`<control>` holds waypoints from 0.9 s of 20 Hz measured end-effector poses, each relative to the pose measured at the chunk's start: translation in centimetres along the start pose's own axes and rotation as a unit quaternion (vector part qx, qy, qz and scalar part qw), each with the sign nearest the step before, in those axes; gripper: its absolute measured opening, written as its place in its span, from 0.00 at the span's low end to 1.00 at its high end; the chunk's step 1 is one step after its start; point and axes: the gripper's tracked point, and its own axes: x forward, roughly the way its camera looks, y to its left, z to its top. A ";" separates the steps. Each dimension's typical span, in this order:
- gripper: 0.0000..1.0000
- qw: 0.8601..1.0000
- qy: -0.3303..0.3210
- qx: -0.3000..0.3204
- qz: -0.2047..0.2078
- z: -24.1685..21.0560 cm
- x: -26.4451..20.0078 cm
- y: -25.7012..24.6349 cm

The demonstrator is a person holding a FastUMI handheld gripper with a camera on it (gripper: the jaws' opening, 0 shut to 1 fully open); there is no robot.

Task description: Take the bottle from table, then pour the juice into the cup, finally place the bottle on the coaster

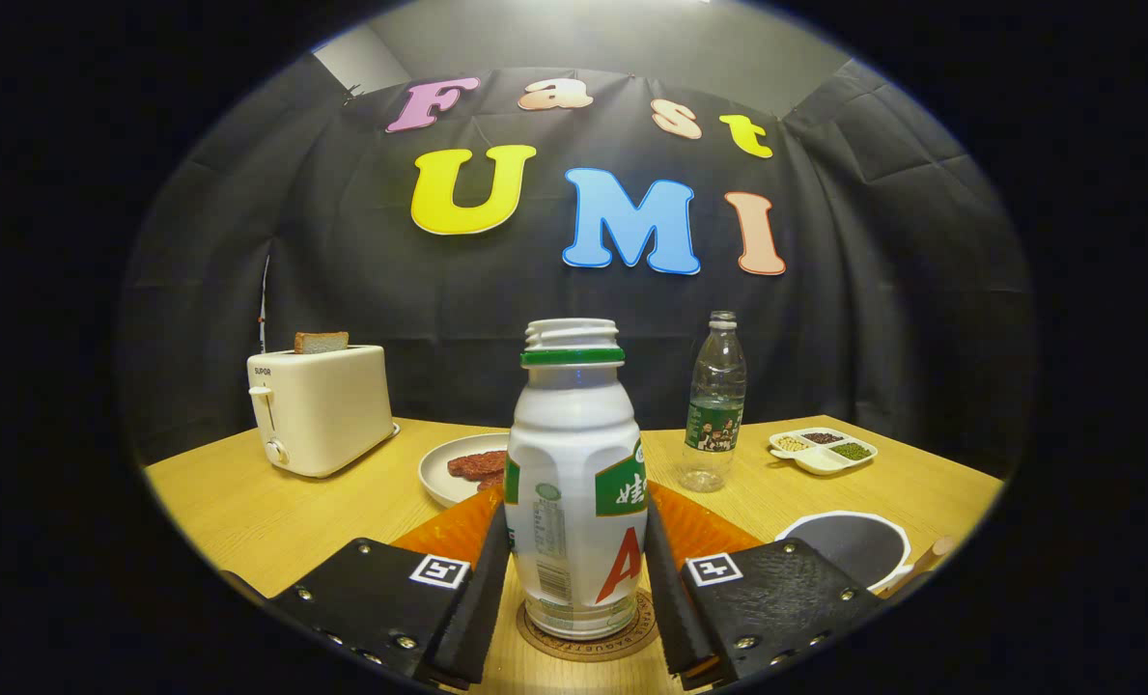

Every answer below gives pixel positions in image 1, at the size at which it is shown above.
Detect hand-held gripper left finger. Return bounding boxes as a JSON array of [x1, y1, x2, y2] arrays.
[[269, 486, 514, 691]]

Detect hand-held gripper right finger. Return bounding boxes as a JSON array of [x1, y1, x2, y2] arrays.
[[643, 481, 888, 691]]

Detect round cork coaster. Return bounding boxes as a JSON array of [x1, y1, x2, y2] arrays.
[[516, 591, 659, 663]]

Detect white cup with wooden handle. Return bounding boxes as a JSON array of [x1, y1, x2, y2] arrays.
[[774, 511, 961, 595]]

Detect white juice bottle green label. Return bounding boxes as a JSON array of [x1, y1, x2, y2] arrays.
[[504, 319, 650, 641]]

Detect clear plastic water bottle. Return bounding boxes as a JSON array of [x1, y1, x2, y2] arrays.
[[679, 311, 748, 494]]

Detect white round plate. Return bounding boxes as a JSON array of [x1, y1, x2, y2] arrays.
[[418, 432, 512, 510]]

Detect red meat slices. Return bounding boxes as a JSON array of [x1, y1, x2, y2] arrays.
[[446, 450, 509, 491]]

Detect wooden table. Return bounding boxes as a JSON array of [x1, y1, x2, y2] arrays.
[[144, 415, 1006, 695]]

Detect white divided dish with beans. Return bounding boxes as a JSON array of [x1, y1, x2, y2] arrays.
[[769, 427, 879, 476]]

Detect cream toaster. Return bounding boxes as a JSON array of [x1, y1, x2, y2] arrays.
[[247, 345, 402, 480]]

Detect black backdrop cloth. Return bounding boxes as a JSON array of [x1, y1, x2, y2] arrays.
[[118, 53, 1036, 479]]

